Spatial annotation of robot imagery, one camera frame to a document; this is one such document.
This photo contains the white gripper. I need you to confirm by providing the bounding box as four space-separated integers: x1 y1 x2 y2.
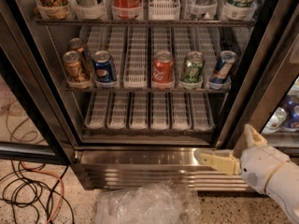
193 124 290 194

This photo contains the green soda can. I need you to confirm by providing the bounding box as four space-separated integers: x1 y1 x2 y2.
180 50 205 84

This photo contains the silver can behind right door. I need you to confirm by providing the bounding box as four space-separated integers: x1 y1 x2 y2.
263 107 287 133

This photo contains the glass fridge door right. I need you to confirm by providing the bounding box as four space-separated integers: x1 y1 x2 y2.
213 0 299 156

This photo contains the glass fridge door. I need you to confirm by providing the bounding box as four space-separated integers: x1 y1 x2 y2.
213 0 299 156
0 13 73 165

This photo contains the blue can behind right door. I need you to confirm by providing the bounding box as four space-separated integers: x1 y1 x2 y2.
281 95 299 132

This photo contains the blue red bull can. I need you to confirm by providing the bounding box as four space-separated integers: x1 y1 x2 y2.
210 50 237 84

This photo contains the red cola can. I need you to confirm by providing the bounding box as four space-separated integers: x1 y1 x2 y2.
152 50 174 84

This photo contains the stainless steel fridge cabinet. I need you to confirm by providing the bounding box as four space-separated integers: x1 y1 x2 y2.
0 0 299 194

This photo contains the empty white tray middle shelf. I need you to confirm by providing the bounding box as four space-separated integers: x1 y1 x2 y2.
123 27 148 89

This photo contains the empty white tray shelf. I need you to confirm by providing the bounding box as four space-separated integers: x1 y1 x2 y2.
123 27 148 89
149 0 180 21

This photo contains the blue pepsi can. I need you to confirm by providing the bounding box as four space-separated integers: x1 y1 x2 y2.
93 50 117 83

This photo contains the empty white tray top shelf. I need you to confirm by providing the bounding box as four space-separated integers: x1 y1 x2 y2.
149 0 180 21

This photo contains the gold brown can front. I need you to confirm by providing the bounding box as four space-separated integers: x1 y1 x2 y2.
63 50 90 83

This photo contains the gold brown can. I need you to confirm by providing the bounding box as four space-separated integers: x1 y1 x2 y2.
63 50 90 83
67 37 92 70

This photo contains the gold brown can rear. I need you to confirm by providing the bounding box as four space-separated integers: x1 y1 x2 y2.
67 37 92 70

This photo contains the glass fridge door left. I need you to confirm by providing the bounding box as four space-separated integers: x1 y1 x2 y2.
0 13 73 165

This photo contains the clear plastic bag bin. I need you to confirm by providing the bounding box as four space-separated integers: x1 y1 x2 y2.
95 182 201 224

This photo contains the orange cable on floor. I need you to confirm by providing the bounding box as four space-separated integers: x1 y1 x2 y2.
19 161 65 224

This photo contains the middle wire shelf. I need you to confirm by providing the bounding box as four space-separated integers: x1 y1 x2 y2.
64 85 230 93

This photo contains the wire shelf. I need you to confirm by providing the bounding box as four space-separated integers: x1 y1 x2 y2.
64 85 230 93
35 18 256 27

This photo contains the upper wire shelf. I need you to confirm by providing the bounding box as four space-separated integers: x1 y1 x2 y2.
35 18 256 27

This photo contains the black cable on floor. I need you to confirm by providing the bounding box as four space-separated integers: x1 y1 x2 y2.
0 160 76 224

